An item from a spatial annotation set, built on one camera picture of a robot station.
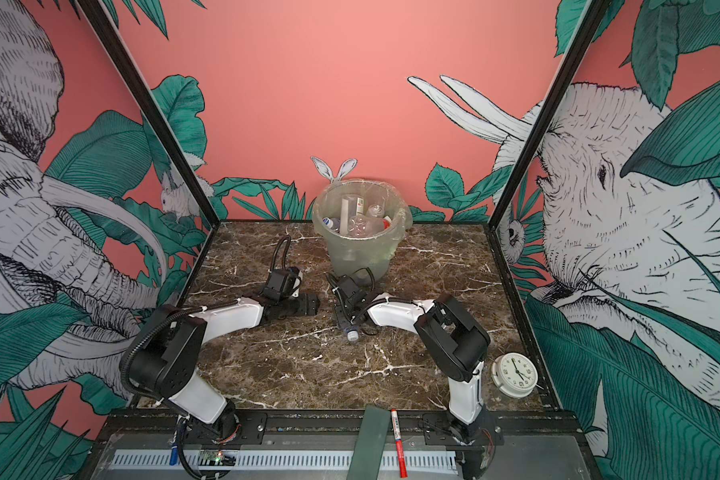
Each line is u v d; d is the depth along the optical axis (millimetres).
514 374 799
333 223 918
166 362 452
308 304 858
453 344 488
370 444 708
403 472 678
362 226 746
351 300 721
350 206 944
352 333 875
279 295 745
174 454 691
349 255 904
